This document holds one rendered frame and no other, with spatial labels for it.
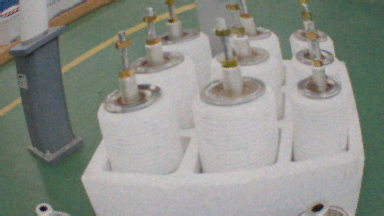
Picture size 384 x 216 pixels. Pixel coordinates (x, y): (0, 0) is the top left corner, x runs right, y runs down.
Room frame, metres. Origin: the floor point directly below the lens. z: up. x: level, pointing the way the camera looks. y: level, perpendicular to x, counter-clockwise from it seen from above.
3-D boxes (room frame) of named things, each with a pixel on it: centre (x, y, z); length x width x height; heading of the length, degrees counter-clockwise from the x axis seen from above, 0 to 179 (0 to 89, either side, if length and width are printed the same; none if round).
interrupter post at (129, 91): (0.63, 0.07, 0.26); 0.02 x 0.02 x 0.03
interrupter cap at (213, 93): (0.60, -0.05, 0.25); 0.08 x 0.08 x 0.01
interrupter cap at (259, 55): (0.71, -0.08, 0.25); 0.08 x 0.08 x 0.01
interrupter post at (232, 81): (0.60, -0.05, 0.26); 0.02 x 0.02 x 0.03
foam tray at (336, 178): (0.71, -0.08, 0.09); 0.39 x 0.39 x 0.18; 75
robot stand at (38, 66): (1.07, 0.35, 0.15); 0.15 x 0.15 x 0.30; 46
